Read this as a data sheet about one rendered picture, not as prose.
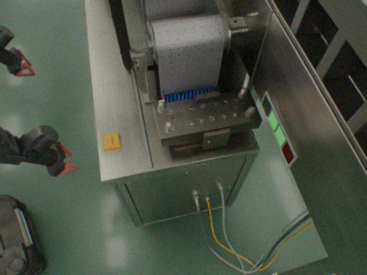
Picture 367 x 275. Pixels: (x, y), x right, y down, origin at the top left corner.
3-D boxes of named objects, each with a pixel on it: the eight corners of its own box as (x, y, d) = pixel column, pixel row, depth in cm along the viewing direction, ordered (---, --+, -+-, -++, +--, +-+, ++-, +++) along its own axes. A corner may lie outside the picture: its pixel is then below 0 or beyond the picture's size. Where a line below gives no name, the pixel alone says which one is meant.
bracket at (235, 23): (226, 21, 105) (227, 17, 103) (242, 19, 105) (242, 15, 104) (231, 31, 102) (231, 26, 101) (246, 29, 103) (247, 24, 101)
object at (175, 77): (160, 96, 119) (158, 63, 103) (216, 86, 122) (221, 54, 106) (161, 97, 119) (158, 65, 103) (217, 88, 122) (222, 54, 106)
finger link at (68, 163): (78, 151, 102) (57, 146, 94) (86, 167, 99) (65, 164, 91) (65, 163, 104) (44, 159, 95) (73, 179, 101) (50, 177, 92)
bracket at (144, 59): (141, 95, 135) (132, 44, 108) (155, 93, 136) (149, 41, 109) (143, 104, 132) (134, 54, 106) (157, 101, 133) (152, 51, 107)
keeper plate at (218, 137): (202, 146, 121) (203, 132, 111) (225, 141, 122) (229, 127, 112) (203, 151, 120) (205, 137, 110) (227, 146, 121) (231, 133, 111)
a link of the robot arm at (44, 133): (-9, 138, 81) (-1, 162, 77) (18, 111, 78) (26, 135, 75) (29, 146, 91) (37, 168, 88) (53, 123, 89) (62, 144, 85)
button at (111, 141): (102, 137, 123) (101, 134, 121) (119, 134, 124) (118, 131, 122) (104, 152, 120) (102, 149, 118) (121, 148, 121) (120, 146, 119)
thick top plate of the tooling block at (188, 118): (154, 113, 121) (153, 105, 116) (246, 97, 126) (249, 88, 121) (161, 146, 114) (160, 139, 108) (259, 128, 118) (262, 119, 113)
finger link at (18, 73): (36, 61, 123) (16, 51, 115) (41, 73, 120) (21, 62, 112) (26, 73, 125) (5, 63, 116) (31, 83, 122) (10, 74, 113)
